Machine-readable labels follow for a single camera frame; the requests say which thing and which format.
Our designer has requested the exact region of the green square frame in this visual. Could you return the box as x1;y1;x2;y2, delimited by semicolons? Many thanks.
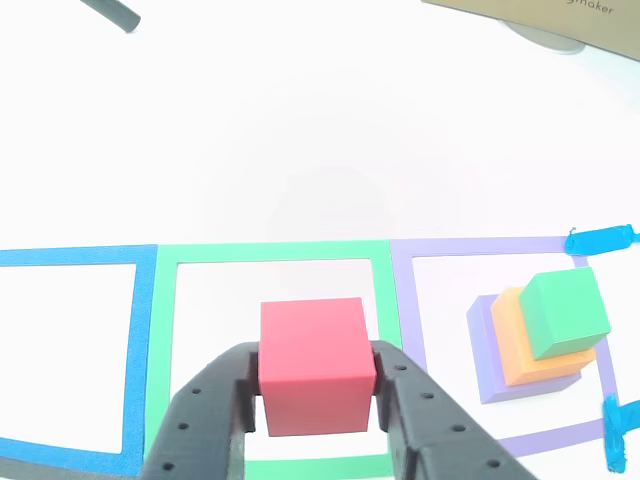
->
143;239;404;480

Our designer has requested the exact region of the small red cube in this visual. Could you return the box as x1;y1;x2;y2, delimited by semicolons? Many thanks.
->
258;297;377;438

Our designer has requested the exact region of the dark grey tube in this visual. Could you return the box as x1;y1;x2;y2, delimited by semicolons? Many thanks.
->
79;0;142;35

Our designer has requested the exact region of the grey round disc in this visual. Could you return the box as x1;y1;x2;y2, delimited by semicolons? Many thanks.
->
502;22;586;54

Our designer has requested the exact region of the orange cube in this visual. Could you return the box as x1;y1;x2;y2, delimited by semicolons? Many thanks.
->
490;286;597;387

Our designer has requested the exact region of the blue tape strip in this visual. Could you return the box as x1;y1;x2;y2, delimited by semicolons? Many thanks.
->
563;223;640;256
602;394;640;474

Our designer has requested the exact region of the cardboard box with logo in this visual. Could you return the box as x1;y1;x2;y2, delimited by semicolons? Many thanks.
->
419;0;640;62

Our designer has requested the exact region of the green cube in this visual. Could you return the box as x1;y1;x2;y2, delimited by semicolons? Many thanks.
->
518;266;612;361

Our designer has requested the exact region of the purple square frame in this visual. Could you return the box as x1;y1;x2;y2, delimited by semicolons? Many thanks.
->
389;235;621;459

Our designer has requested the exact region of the large purple cube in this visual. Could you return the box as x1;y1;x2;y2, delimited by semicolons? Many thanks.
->
465;294;584;405

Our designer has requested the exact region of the black square frame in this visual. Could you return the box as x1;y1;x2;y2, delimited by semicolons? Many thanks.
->
0;457;144;480

